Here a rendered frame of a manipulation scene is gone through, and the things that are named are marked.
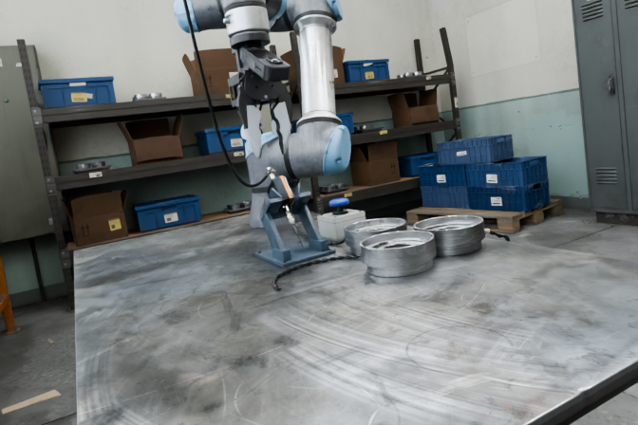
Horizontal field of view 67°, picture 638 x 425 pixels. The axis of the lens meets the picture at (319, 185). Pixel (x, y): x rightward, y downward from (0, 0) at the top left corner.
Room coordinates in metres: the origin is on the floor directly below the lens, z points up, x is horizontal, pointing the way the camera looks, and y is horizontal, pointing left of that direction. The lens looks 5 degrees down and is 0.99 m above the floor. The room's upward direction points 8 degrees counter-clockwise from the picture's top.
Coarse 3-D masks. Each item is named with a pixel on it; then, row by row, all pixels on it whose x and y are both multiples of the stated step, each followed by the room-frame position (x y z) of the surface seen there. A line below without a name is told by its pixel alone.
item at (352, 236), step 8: (352, 224) 0.83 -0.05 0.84; (360, 224) 0.84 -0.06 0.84; (368, 224) 0.84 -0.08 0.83; (376, 224) 0.84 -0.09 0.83; (384, 224) 0.84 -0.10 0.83; (392, 224) 0.83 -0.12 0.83; (400, 224) 0.81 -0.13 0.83; (352, 232) 0.76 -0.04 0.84; (360, 232) 0.75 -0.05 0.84; (368, 232) 0.74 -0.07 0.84; (376, 232) 0.74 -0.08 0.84; (384, 232) 0.74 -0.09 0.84; (352, 240) 0.76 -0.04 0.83; (360, 240) 0.75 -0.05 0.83; (352, 248) 0.77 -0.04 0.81
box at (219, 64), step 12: (216, 48) 4.21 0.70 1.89; (228, 48) 4.25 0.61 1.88; (204, 60) 4.17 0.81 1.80; (216, 60) 4.20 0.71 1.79; (228, 60) 4.24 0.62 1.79; (192, 72) 4.26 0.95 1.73; (204, 72) 4.17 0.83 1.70; (216, 72) 4.20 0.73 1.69; (228, 72) 4.24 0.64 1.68; (192, 84) 4.39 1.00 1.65; (216, 84) 4.20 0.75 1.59; (228, 84) 4.24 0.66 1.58
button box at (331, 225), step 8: (320, 216) 0.94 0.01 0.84; (328, 216) 0.92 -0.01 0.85; (336, 216) 0.90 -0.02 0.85; (344, 216) 0.90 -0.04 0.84; (352, 216) 0.91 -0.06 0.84; (360, 216) 0.91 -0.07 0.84; (320, 224) 0.94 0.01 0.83; (328, 224) 0.91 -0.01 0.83; (336, 224) 0.89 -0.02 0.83; (344, 224) 0.90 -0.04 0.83; (320, 232) 0.95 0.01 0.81; (328, 232) 0.91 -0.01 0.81; (336, 232) 0.89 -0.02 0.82; (344, 232) 0.90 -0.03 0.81; (336, 240) 0.89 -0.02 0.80
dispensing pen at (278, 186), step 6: (270, 168) 0.88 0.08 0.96; (270, 174) 0.87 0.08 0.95; (276, 180) 0.84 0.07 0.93; (270, 186) 0.85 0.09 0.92; (276, 186) 0.83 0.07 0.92; (282, 186) 0.84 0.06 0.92; (282, 192) 0.83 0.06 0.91; (270, 198) 0.86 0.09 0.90; (282, 198) 0.82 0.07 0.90; (288, 198) 0.82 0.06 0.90; (282, 204) 0.83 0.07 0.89; (288, 204) 0.84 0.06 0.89; (288, 210) 0.83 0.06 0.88; (288, 216) 0.82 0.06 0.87; (294, 222) 0.82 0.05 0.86; (294, 228) 0.81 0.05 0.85; (300, 240) 0.80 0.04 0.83
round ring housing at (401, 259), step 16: (368, 240) 0.70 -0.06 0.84; (384, 240) 0.71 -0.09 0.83; (400, 240) 0.70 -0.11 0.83; (416, 240) 0.69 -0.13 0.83; (432, 240) 0.63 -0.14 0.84; (368, 256) 0.63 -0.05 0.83; (384, 256) 0.62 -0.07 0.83; (400, 256) 0.61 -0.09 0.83; (416, 256) 0.61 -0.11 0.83; (432, 256) 0.63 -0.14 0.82; (368, 272) 0.65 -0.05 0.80; (384, 272) 0.63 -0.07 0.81; (400, 272) 0.62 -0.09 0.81; (416, 272) 0.62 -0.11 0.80
